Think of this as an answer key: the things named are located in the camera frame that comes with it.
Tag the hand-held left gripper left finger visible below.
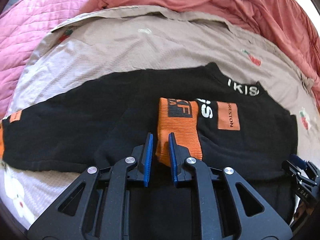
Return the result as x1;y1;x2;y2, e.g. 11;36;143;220
27;133;154;240

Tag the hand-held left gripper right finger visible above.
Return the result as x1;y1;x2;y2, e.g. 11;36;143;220
168;132;293;240

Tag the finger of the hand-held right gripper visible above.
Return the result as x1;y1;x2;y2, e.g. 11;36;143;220
282;154;307;179

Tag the black sweater with orange cuffs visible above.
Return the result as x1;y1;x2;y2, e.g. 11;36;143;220
0;62;299;240

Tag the beige strawberry print blanket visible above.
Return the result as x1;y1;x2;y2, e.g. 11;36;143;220
0;5;320;230

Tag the pink quilted blanket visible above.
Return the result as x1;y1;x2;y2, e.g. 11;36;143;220
0;0;100;120

